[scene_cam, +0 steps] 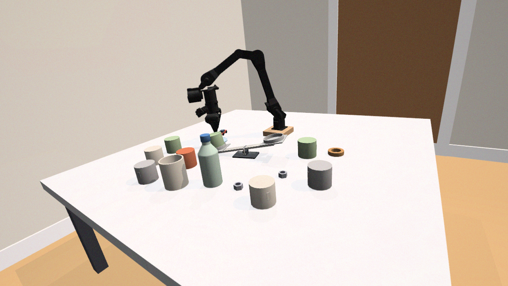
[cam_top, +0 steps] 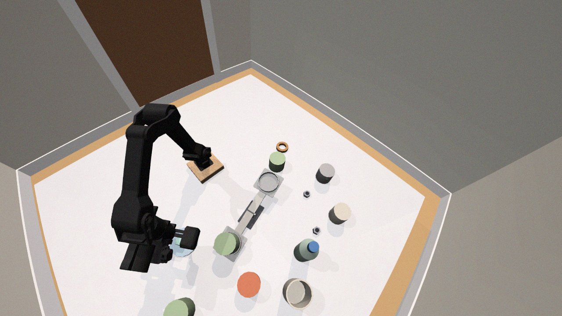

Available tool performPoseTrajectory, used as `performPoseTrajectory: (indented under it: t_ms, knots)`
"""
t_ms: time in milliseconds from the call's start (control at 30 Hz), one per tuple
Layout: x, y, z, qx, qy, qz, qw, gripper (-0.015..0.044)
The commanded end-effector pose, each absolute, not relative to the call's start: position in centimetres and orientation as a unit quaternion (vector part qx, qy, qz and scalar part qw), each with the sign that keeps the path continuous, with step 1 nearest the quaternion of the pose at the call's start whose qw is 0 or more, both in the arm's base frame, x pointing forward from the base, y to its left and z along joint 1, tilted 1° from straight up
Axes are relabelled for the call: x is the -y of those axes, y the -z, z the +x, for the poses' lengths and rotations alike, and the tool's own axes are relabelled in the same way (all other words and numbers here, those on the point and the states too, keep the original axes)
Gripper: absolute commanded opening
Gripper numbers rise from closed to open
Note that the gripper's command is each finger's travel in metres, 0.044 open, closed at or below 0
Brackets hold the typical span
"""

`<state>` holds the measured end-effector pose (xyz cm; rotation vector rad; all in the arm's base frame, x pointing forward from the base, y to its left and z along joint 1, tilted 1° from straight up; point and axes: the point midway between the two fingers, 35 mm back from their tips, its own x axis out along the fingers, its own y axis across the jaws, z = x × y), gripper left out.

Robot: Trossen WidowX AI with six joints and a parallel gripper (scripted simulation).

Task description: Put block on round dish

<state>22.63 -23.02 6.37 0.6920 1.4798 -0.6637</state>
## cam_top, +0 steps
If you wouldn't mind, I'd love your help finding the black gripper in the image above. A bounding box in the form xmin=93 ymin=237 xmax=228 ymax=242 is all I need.
xmin=154 ymin=219 xmax=200 ymax=250

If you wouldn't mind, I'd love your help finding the grey balance beam with square pans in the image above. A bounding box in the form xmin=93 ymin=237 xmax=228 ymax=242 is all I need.
xmin=223 ymin=168 xmax=284 ymax=262

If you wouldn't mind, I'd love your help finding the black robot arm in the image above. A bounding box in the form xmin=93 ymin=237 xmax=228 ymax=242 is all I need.
xmin=111 ymin=103 xmax=213 ymax=273

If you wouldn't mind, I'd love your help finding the beige cylinder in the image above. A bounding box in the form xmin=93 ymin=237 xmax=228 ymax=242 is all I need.
xmin=328 ymin=203 xmax=352 ymax=225

